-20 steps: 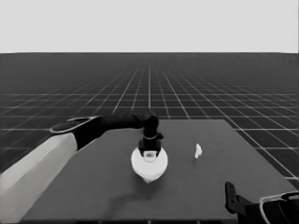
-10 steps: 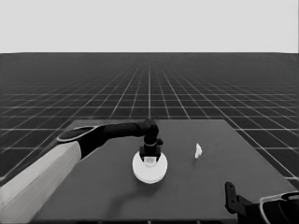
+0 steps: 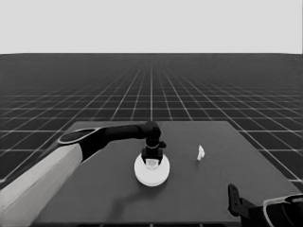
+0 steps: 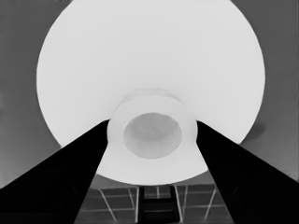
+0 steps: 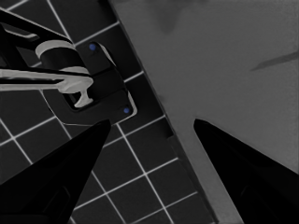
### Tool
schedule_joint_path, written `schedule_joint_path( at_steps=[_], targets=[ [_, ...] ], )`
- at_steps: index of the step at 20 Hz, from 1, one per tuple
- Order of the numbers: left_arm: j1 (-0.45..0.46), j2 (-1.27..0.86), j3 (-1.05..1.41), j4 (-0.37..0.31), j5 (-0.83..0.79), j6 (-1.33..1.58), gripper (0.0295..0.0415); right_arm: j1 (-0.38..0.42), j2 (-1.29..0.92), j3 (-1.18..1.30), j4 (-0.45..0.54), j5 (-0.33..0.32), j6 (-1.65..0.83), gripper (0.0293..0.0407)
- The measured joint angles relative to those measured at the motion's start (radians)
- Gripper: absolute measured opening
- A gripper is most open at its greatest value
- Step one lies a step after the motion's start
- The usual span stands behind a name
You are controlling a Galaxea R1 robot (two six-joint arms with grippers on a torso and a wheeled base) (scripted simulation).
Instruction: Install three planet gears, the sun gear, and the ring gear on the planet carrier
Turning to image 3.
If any large thick white disc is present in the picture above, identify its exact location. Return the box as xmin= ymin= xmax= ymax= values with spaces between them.
xmin=134 ymin=152 xmax=170 ymax=187

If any small white T-shaped piece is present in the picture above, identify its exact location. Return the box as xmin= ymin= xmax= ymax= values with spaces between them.
xmin=197 ymin=144 xmax=206 ymax=161

